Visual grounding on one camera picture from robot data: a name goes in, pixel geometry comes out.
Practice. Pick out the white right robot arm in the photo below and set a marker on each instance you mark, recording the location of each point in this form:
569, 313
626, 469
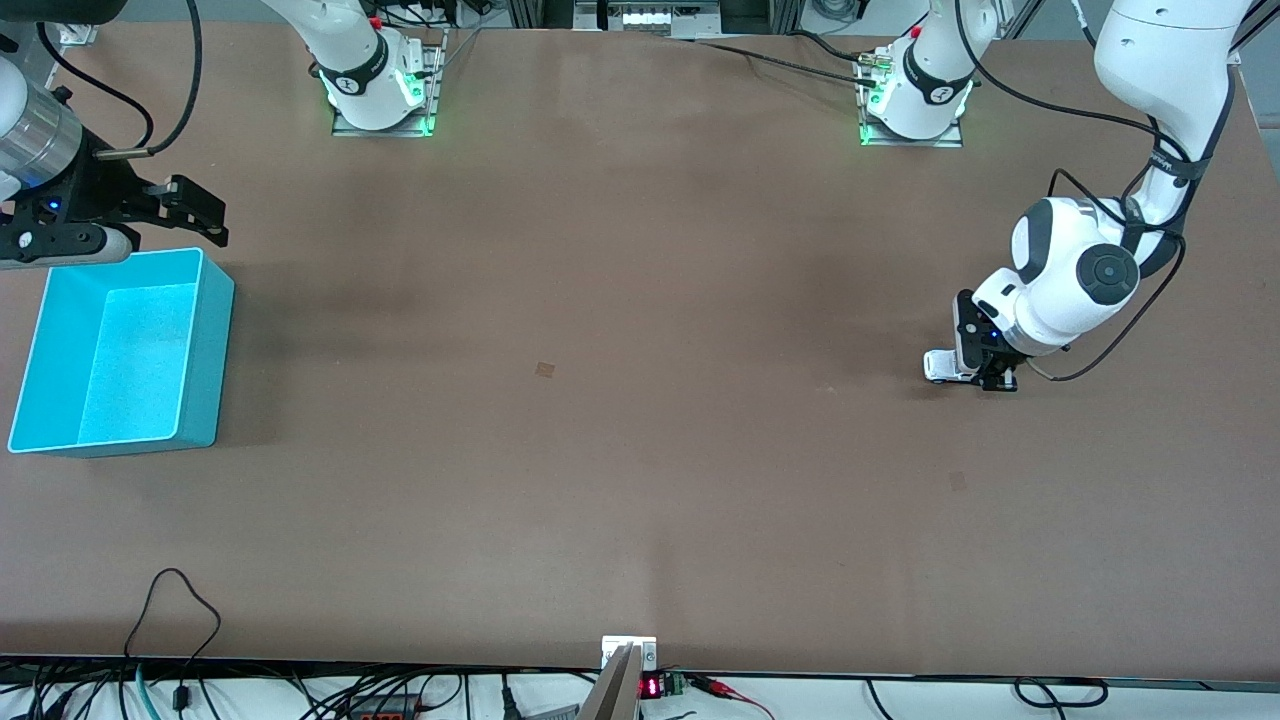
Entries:
360, 80

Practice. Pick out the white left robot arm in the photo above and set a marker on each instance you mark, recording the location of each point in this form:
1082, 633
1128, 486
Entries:
1160, 50

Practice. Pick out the metal table corner bracket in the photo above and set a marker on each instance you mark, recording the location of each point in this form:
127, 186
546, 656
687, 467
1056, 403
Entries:
78, 33

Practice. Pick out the white jeep toy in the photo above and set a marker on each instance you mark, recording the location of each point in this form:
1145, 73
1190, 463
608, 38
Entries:
940, 366

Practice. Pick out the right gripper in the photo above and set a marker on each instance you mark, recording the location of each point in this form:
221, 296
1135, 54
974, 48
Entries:
100, 190

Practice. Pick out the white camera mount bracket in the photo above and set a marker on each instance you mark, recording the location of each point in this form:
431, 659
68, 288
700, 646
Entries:
612, 645

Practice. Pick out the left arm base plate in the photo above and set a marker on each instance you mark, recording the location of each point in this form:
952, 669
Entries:
870, 135

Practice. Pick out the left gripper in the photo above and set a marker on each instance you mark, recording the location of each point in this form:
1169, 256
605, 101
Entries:
997, 373

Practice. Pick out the red digit display module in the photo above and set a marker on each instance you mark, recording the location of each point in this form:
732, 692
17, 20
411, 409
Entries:
652, 687

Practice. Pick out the teal plastic bin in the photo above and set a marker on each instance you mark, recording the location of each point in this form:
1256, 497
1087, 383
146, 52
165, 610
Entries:
130, 350

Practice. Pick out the red clip lead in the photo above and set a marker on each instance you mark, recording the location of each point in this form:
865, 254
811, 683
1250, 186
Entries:
730, 690

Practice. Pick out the grey camera mount bar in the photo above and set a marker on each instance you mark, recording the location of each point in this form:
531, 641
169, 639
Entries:
612, 695

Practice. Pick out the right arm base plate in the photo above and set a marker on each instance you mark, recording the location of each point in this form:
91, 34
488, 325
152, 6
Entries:
432, 90

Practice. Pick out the white lit background device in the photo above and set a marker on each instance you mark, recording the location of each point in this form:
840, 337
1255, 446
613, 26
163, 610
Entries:
655, 17

